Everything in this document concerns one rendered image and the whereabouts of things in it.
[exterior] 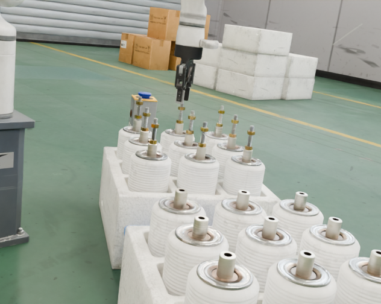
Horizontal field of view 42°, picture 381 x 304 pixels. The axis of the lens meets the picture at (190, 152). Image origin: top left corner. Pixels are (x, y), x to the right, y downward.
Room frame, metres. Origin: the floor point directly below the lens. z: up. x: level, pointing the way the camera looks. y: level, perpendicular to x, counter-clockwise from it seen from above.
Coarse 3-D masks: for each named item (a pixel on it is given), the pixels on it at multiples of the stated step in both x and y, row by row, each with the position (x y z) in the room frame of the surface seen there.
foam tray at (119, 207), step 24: (120, 168) 1.21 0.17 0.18; (120, 192) 1.04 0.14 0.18; (144, 192) 1.06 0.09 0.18; (168, 192) 1.13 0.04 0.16; (216, 192) 1.15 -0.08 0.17; (264, 192) 1.18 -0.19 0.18; (120, 216) 1.03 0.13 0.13; (144, 216) 1.04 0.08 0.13; (120, 240) 1.03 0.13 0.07; (120, 264) 1.03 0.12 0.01
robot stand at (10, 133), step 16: (16, 112) 1.16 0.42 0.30; (0, 128) 1.05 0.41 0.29; (16, 128) 1.07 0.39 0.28; (0, 144) 1.06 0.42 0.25; (16, 144) 1.08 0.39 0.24; (0, 160) 1.06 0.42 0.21; (16, 160) 1.09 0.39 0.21; (0, 176) 1.06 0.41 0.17; (16, 176) 1.08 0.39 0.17; (0, 192) 1.06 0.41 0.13; (16, 192) 1.09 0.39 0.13; (0, 208) 1.06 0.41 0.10; (16, 208) 1.09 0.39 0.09; (0, 224) 1.06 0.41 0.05; (16, 224) 1.09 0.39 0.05; (0, 240) 1.06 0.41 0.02; (16, 240) 1.08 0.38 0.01
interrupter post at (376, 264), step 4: (372, 252) 0.68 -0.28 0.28; (376, 252) 0.68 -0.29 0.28; (380, 252) 0.68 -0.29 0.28; (372, 256) 0.67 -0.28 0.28; (376, 256) 0.67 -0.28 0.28; (380, 256) 0.67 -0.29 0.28; (372, 260) 0.67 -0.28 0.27; (376, 260) 0.67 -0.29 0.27; (380, 260) 0.67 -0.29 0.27; (368, 264) 0.68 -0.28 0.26; (372, 264) 0.67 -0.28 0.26; (376, 264) 0.67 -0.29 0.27; (380, 264) 0.67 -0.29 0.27; (368, 268) 0.67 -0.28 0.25; (372, 268) 0.67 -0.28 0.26; (376, 268) 0.67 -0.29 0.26; (380, 268) 0.67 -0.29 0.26; (372, 272) 0.67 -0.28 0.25; (376, 272) 0.67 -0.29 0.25; (380, 272) 0.67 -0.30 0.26
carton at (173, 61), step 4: (172, 44) 5.29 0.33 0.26; (172, 48) 5.29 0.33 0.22; (172, 52) 5.28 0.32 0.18; (172, 56) 5.28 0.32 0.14; (172, 60) 5.27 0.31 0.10; (176, 60) 5.23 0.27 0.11; (180, 60) 5.27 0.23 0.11; (172, 64) 5.26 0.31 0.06; (176, 64) 5.23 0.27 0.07; (168, 68) 5.31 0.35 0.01; (172, 68) 5.26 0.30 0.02; (176, 68) 5.24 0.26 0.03
